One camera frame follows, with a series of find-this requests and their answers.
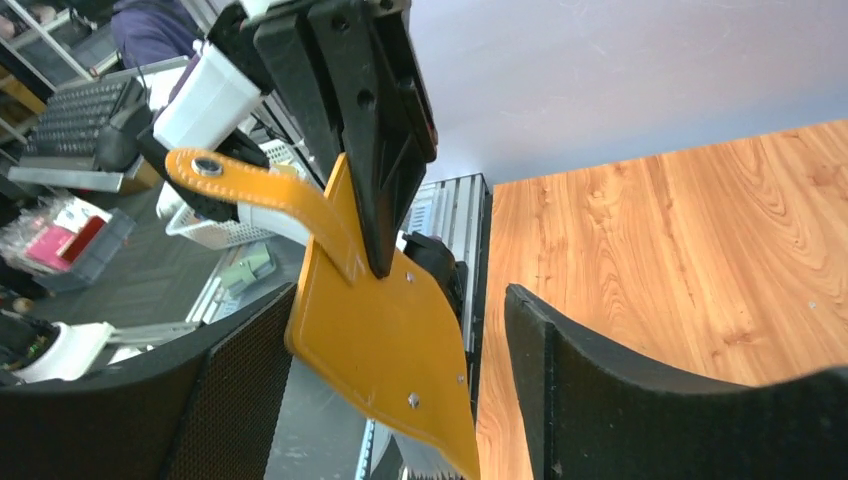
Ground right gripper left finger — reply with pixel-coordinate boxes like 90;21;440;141
1;284;296;479

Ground yellow leather card holder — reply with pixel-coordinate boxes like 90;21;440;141
165;148;480;479

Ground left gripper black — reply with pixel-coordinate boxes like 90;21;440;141
138;1;438;278

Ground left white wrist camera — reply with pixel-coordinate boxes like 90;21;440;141
153;41;263;150

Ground black computer keyboard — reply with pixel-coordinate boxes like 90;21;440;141
22;78;144;169

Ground person in purple shirt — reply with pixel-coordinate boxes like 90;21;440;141
110;0;204;87

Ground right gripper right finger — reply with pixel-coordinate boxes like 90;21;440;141
504;284;847;479

